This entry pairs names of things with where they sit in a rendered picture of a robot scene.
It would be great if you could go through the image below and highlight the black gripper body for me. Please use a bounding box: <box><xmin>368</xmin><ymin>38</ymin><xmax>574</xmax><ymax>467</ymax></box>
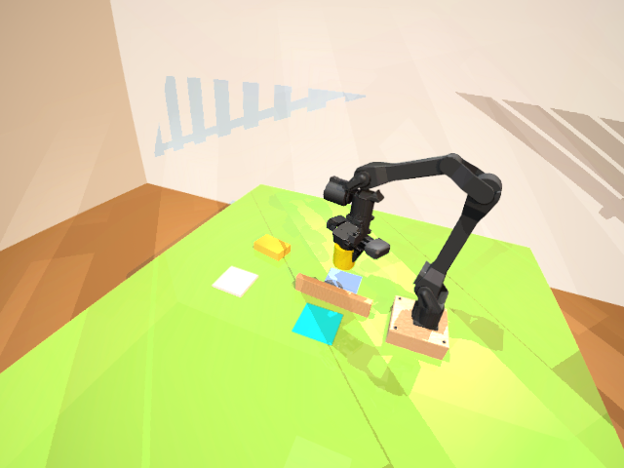
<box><xmin>326</xmin><ymin>211</ymin><xmax>390</xmax><ymax>260</ymax></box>

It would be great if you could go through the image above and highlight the beige flat square tile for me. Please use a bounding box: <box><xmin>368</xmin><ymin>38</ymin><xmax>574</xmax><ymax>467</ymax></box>
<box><xmin>213</xmin><ymin>266</ymin><xmax>258</xmax><ymax>297</ymax></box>

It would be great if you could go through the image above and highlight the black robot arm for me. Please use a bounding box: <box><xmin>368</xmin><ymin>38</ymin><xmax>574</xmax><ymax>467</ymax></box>
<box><xmin>323</xmin><ymin>153</ymin><xmax>502</xmax><ymax>332</ymax></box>

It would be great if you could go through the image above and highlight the light brown wooden plank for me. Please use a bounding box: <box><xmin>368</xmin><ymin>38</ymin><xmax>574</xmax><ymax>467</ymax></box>
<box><xmin>295</xmin><ymin>273</ymin><xmax>372</xmax><ymax>318</ymax></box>

